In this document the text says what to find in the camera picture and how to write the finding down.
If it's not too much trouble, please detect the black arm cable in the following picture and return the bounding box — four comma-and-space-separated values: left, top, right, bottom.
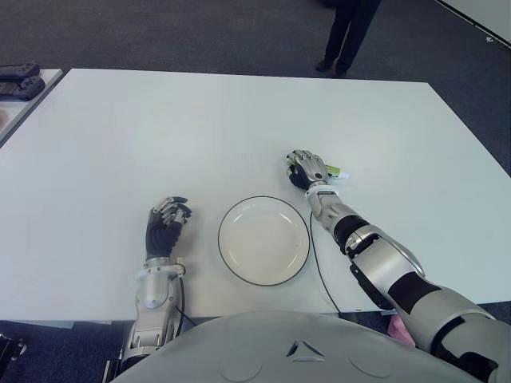
177, 278, 196, 320
309, 209, 344, 314

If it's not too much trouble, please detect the green white toothpaste tube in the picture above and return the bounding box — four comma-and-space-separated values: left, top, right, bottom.
283, 156, 352, 180

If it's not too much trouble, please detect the white plate black rim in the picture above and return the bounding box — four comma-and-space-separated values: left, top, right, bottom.
217, 195, 311, 286

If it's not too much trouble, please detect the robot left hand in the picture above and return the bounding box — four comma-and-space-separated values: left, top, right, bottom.
145, 195, 192, 260

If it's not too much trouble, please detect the person in dark trousers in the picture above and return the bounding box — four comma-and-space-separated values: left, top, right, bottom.
316, 0, 382, 77

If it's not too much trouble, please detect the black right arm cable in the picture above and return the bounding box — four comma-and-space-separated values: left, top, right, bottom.
309, 209, 344, 314

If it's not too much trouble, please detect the black game controller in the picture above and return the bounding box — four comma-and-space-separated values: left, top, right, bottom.
0, 63, 41, 80
0, 76, 46, 101

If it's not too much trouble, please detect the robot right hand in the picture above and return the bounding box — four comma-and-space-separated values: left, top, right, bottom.
283, 149, 331, 191

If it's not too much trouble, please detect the white background table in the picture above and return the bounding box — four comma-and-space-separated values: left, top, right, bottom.
433, 0, 511, 49

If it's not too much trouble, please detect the black device on floor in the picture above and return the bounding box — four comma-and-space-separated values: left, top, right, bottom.
0, 334, 28, 364

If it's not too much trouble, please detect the white side table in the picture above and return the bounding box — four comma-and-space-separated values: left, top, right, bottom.
0, 69, 65, 148

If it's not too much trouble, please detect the grey robot torso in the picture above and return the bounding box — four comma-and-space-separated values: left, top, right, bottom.
113, 311, 486, 383

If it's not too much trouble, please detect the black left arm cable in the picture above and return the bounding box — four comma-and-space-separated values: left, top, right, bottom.
177, 278, 196, 320

